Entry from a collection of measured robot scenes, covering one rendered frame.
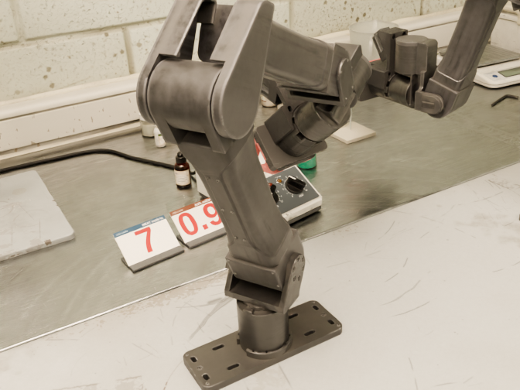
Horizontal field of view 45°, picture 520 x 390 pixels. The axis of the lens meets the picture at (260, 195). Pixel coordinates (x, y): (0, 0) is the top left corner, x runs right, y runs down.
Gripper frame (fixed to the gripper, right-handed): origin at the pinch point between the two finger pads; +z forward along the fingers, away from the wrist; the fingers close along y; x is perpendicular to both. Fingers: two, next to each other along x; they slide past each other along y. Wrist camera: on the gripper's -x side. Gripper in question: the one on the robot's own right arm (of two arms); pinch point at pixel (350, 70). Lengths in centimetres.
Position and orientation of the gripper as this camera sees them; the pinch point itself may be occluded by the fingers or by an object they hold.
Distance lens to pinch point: 135.3
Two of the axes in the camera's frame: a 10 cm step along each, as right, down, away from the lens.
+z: -5.2, -3.7, 7.7
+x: 0.6, 8.8, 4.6
